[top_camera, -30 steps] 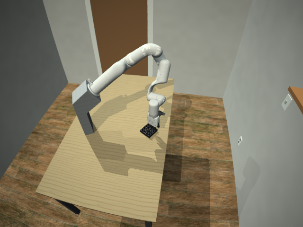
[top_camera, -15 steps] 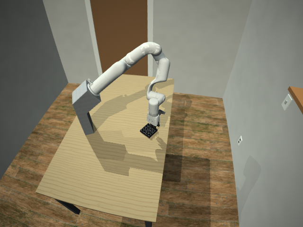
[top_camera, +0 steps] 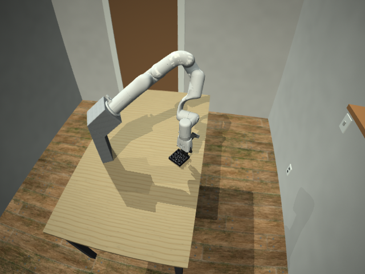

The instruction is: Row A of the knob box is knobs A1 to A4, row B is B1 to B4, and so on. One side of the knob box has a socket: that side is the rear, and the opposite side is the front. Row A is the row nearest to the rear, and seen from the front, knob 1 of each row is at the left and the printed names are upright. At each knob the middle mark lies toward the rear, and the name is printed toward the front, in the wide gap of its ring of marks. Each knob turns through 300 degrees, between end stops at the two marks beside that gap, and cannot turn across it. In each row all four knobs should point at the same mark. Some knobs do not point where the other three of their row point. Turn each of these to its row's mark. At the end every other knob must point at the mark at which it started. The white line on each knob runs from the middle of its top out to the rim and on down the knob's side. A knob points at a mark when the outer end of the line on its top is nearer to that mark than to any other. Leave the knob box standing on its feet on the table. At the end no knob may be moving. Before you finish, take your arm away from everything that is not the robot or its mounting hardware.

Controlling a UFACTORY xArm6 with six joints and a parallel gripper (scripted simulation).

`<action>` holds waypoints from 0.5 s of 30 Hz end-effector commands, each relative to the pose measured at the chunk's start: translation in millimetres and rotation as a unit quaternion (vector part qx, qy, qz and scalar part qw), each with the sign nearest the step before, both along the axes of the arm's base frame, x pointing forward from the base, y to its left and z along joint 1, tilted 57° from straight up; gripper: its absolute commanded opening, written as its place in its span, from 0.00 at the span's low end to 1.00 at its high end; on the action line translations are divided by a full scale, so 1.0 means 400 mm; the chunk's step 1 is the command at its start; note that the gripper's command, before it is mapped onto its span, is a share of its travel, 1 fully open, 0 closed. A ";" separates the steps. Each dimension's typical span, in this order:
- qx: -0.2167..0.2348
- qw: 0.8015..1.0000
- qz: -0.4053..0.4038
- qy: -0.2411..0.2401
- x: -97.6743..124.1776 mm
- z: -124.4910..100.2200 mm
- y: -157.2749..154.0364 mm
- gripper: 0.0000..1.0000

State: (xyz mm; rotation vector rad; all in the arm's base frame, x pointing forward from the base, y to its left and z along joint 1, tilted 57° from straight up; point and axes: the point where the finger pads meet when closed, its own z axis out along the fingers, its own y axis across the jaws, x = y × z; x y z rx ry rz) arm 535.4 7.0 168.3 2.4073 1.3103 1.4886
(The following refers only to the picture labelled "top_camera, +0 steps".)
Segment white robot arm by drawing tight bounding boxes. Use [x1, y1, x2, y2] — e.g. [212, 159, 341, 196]
[106, 51, 205, 141]

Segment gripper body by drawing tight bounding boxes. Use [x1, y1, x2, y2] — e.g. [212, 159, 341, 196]
[177, 135, 192, 152]

